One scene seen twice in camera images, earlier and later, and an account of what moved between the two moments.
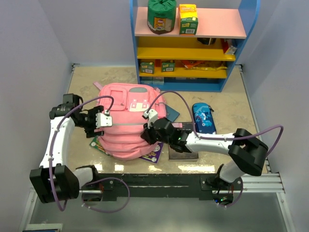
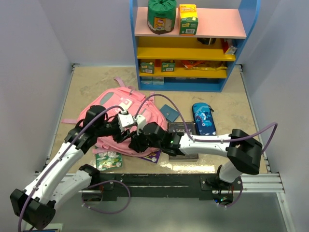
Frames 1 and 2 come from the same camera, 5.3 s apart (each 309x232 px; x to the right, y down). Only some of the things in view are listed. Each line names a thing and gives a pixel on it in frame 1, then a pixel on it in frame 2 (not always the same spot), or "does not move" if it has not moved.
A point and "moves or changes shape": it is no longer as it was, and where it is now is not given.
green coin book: x=95 y=143 → x=108 y=160
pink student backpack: x=126 y=103 moves or changes shape
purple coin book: x=154 y=156 does not move
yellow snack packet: x=215 y=69 does not move
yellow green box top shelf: x=189 y=20 does not move
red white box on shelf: x=227 y=50 does not move
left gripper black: x=90 y=132 → x=120 y=136
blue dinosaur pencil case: x=203 y=119 does not move
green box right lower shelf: x=168 y=65 does not move
